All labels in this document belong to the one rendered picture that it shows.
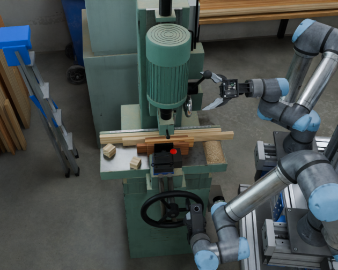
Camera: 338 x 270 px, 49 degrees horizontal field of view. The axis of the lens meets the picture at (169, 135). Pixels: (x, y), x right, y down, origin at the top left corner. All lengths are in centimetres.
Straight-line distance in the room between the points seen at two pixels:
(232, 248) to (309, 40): 95
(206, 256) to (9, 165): 211
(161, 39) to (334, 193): 80
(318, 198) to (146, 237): 133
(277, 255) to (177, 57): 99
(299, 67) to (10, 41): 147
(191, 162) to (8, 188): 161
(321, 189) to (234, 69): 287
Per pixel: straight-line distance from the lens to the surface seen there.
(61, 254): 258
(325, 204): 116
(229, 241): 137
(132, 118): 212
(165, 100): 155
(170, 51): 140
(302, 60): 182
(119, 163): 177
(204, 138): 186
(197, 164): 177
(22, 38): 220
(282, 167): 127
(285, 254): 181
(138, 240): 229
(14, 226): 278
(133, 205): 198
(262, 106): 161
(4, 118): 297
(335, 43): 174
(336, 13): 412
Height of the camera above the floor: 226
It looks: 46 degrees down
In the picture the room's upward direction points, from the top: 2 degrees clockwise
